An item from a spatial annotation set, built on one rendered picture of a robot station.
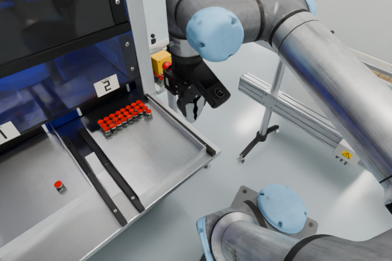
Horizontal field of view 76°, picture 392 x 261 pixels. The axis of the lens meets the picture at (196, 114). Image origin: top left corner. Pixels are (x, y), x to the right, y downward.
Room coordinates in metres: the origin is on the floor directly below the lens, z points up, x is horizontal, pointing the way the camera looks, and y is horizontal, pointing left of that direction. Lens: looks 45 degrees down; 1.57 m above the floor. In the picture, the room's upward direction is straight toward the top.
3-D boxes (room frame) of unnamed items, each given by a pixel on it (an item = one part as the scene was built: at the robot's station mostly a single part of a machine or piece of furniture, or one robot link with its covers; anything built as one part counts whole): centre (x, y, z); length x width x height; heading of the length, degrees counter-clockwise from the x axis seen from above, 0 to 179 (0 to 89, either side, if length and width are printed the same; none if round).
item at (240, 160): (1.22, -0.50, 0.07); 0.50 x 0.08 x 0.14; 132
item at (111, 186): (0.41, 0.28, 0.91); 0.14 x 0.03 x 0.06; 43
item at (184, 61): (0.48, 0.02, 1.23); 0.09 x 0.08 x 0.12; 41
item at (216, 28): (0.38, -0.03, 1.39); 0.11 x 0.11 x 0.08; 21
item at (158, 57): (0.88, 0.15, 0.99); 0.08 x 0.07 x 0.07; 42
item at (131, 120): (0.63, 0.25, 0.90); 0.18 x 0.02 x 0.05; 132
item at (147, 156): (0.54, 0.18, 0.90); 0.34 x 0.26 x 0.04; 42
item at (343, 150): (0.79, -0.80, 0.50); 0.12 x 0.05 x 0.09; 42
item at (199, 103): (0.48, 0.01, 1.13); 0.06 x 0.03 x 0.09; 41
